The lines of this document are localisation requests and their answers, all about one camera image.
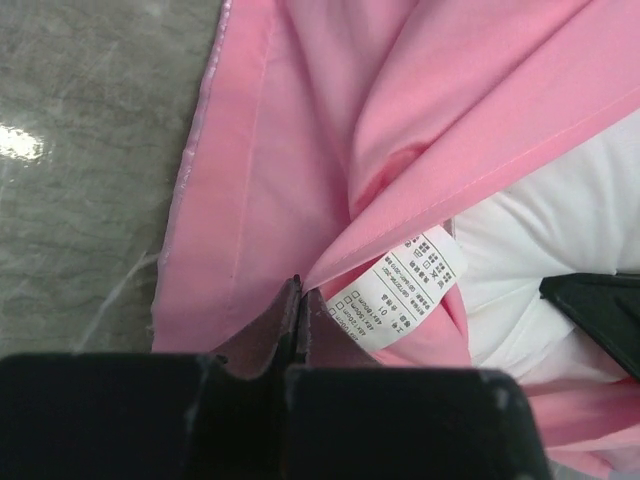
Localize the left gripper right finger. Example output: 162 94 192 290
283 290 550 479

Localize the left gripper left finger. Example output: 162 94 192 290
1 278 301 479

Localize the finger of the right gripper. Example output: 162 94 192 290
539 273 639 379

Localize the white pillow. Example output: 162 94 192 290
452 113 639 385

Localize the white care label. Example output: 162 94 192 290
326 226 466 352

